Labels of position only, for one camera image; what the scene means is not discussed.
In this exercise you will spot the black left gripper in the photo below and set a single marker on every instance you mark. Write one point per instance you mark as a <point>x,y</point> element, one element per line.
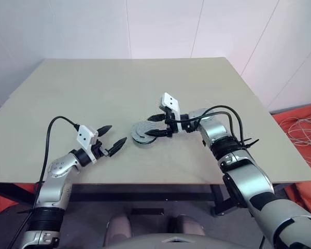
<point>98,150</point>

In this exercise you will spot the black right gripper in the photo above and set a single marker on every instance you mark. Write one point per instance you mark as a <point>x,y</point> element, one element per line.
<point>171,122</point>

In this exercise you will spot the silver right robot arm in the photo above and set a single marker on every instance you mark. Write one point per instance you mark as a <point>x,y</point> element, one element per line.
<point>248,179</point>

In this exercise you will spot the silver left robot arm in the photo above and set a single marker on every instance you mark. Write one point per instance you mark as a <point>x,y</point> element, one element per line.
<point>59,168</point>

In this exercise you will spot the dark rounded shape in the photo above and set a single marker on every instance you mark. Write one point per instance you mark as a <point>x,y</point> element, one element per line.
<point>118,225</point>
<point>186,224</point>

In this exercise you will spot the grey robot torso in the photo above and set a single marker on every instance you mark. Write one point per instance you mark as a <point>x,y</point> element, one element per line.
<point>158,242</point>

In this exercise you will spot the small orange cushion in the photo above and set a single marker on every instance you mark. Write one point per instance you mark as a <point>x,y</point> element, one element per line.
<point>0,199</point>

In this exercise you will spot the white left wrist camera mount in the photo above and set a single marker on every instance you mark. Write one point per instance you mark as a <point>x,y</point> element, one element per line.
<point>84,135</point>

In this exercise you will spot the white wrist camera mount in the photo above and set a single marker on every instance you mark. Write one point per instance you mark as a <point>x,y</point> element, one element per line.
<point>84,135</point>
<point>171,101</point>

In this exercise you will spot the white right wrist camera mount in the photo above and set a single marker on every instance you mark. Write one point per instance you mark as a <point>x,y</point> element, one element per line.
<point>171,101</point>

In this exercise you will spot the black table frame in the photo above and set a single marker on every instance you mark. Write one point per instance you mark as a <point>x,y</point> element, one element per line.
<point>145,193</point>

